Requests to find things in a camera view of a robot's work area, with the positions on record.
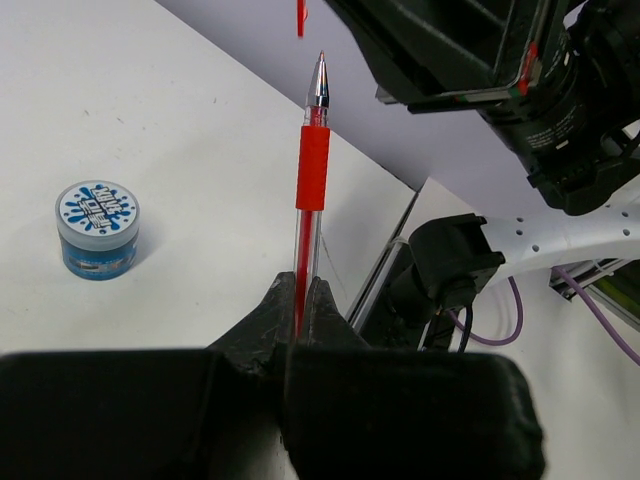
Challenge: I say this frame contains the red pen cap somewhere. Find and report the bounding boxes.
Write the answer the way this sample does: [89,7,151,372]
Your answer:
[296,0,308,38]

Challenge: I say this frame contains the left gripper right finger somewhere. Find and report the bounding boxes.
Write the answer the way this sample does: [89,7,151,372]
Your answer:
[283,279,545,479]

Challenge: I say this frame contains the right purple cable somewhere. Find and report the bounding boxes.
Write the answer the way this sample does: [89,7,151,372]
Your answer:
[447,264,640,366]

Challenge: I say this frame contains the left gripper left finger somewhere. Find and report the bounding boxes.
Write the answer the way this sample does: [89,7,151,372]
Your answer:
[1,273,295,479]

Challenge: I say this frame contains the red pen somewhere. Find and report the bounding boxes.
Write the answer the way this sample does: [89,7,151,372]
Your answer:
[294,53,331,334]

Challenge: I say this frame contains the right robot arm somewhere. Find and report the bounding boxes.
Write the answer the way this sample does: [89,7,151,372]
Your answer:
[331,1,639,350]

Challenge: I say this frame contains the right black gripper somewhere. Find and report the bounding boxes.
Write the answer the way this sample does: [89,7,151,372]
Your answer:
[328,0,639,215]

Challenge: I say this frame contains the right blue jar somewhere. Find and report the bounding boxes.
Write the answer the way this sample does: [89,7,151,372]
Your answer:
[55,180,140,281]

